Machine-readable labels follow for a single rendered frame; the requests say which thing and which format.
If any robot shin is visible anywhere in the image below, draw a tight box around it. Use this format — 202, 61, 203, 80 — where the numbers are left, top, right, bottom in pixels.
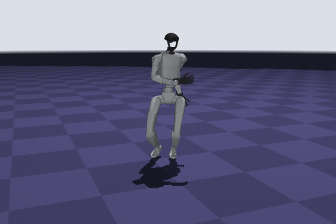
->
146, 134, 160, 148
172, 133, 181, 149

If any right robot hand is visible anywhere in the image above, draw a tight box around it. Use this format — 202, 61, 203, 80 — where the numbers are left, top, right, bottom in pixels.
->
173, 72, 194, 85

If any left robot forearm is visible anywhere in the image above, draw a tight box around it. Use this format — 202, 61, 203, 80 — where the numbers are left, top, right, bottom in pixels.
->
174, 76, 182, 94

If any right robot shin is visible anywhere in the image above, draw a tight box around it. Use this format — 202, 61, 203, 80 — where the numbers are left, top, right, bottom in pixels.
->
146, 134, 160, 148

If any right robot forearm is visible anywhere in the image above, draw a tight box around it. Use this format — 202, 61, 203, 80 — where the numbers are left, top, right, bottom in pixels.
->
152, 74, 178, 86

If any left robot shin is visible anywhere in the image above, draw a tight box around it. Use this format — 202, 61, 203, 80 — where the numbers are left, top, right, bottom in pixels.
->
172, 133, 181, 149

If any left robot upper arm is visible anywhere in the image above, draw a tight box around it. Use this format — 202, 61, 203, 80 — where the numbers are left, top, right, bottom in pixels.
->
180, 54, 187, 68

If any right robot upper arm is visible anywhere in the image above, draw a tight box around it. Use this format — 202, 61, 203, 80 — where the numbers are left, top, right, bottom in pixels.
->
151, 54, 162, 82

